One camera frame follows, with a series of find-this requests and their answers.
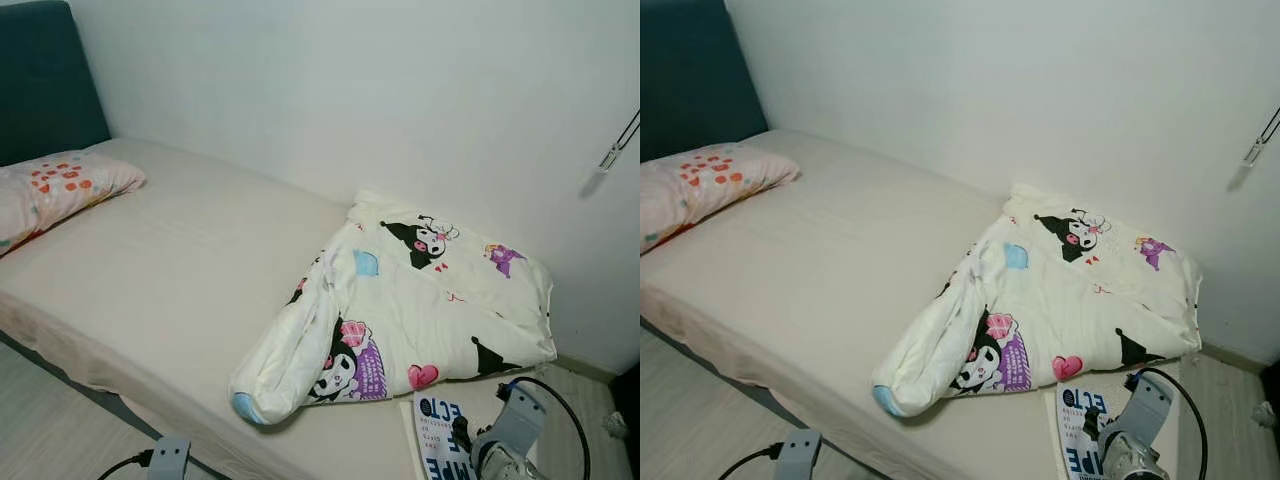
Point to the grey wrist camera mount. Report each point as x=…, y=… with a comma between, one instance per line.
x=515, y=425
x=1148, y=410
x=798, y=455
x=170, y=460

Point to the dark furniture piece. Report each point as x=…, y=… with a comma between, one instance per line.
x=1272, y=378

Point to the pink patterned pillow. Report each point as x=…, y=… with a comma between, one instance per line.
x=710, y=180
x=60, y=190

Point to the beige mattress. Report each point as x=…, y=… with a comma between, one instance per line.
x=830, y=260
x=180, y=270

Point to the small crumpled grey object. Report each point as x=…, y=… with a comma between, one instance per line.
x=615, y=425
x=1265, y=413

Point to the cream cartoon print quilt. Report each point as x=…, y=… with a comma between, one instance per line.
x=1070, y=300
x=420, y=310

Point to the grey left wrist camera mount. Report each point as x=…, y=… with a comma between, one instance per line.
x=170, y=460
x=798, y=455

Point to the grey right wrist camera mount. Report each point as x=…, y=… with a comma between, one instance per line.
x=515, y=425
x=1148, y=410

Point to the dark blue bed base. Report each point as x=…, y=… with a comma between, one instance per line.
x=700, y=352
x=60, y=375

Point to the blue upholstered headboard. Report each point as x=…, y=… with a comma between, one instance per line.
x=695, y=70
x=45, y=80

